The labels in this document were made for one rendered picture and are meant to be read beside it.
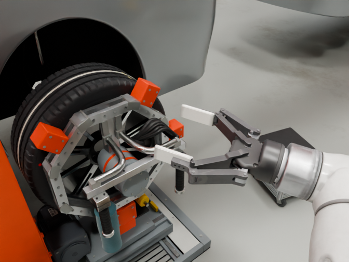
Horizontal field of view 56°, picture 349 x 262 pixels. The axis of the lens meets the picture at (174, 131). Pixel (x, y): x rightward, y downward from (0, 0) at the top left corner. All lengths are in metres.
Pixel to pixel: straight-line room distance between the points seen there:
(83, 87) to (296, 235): 1.63
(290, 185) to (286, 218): 1.79
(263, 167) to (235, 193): 1.86
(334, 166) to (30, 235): 1.06
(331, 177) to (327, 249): 0.13
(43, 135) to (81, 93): 0.21
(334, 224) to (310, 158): 0.12
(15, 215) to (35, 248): 0.21
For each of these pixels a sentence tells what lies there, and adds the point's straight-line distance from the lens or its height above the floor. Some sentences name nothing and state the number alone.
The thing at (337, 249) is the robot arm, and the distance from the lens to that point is 0.50.
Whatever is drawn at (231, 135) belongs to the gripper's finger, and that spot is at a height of 1.40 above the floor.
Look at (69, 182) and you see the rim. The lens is 1.61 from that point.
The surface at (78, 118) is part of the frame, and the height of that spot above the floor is 1.12.
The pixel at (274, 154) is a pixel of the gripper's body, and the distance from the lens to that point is 0.58.
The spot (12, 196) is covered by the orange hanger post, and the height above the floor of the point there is 0.99.
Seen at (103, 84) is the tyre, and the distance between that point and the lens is 1.28.
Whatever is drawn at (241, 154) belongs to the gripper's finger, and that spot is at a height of 1.41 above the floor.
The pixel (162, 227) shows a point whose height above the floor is 0.15.
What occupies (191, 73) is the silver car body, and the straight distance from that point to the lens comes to 2.09.
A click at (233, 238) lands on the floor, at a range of 2.19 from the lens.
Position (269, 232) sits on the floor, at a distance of 2.27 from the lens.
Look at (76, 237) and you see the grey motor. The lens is 1.75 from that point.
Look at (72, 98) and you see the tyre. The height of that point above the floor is 1.16.
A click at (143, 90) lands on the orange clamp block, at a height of 1.14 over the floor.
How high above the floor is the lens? 1.79
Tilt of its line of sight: 38 degrees down
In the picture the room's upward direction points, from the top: straight up
